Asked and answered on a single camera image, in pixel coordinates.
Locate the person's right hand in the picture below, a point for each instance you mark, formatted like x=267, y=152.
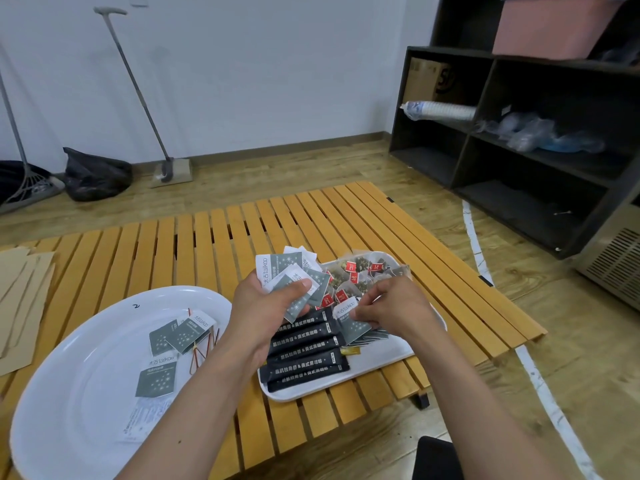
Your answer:
x=405, y=309

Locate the person's left hand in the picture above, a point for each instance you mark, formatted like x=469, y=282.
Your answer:
x=255, y=324

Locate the grey white square sachets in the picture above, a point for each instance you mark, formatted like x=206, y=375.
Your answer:
x=377, y=337

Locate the white plastic tray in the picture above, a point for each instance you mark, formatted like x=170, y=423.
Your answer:
x=380, y=359

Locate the bunch of tan rubber bands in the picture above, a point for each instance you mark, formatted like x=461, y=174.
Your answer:
x=202, y=352

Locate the row of tea bags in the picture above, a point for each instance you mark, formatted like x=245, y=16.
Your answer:
x=360, y=269

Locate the black stick sachets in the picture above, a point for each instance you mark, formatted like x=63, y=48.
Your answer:
x=305, y=364

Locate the yellow sachet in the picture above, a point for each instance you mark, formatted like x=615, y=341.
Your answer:
x=350, y=350

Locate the person's right forearm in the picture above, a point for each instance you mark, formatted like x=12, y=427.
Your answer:
x=485, y=414

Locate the person's left forearm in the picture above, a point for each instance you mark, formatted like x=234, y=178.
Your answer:
x=185, y=424

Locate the person's black trousers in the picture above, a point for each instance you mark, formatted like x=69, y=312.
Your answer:
x=437, y=459

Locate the black table leg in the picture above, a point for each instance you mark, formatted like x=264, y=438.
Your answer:
x=422, y=400

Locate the white floor tape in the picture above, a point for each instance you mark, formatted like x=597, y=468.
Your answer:
x=475, y=239

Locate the black shelf unit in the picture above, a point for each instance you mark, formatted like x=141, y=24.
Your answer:
x=525, y=209

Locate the white round bowl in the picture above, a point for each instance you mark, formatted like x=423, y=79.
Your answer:
x=75, y=374

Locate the sleeve of white paper cups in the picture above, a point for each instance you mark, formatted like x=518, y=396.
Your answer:
x=442, y=110

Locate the small black garbage bag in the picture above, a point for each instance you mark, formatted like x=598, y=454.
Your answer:
x=97, y=177

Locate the brown cardboard box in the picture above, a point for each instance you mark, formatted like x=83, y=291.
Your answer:
x=422, y=79

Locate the stack of brown envelopes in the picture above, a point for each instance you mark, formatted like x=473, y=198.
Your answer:
x=22, y=299

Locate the large black bag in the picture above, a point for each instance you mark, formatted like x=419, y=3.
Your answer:
x=15, y=179

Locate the pink storage bin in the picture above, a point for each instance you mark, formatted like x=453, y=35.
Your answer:
x=552, y=29

